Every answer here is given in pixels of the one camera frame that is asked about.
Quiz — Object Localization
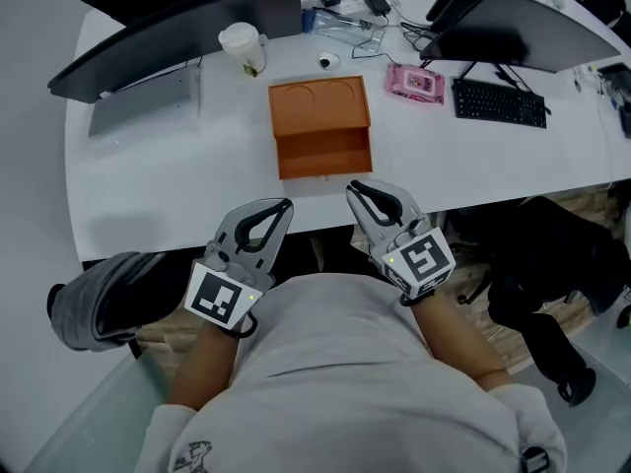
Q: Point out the person's left forearm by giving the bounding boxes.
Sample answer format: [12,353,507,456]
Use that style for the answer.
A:
[166,318,247,412]

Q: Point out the black office chair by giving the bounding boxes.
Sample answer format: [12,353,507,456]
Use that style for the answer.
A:
[485,195,631,409]
[46,252,201,360]

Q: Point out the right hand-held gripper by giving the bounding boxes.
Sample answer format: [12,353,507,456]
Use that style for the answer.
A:
[345,178,457,300]

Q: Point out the grey hoodie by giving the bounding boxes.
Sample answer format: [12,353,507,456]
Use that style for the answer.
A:
[46,251,172,353]

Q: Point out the black monitor with black stand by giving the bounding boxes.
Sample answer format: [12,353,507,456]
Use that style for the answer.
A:
[418,0,623,91]

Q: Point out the person's right forearm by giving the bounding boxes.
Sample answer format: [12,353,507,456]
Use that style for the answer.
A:
[402,288,510,394]

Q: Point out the pink wipes pack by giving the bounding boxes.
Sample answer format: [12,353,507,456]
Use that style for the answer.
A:
[385,63,447,106]

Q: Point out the black keyboard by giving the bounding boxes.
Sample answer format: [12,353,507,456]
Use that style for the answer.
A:
[452,77,548,129]

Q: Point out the person's grey shirt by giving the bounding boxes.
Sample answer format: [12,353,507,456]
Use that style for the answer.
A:
[140,272,568,473]

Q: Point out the orange wooden box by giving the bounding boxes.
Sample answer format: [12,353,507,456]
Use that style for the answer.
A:
[268,75,371,140]

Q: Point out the white paper cup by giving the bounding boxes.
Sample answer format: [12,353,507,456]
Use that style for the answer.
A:
[219,21,267,77]

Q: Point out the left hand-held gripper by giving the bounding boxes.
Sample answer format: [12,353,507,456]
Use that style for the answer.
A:
[184,198,295,328]

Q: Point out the clear plastic pack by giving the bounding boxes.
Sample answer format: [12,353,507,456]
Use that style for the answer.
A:
[315,10,386,52]

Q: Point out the small black monitor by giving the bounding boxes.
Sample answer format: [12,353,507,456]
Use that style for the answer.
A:
[425,0,489,23]

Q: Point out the black monitor with grey base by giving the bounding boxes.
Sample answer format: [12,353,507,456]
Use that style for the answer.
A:
[47,0,303,138]

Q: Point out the black wrist strap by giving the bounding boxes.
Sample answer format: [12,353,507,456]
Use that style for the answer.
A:
[398,291,435,308]
[221,311,258,340]

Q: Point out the striped shoulder clip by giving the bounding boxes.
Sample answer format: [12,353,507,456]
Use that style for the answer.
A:
[520,444,551,473]

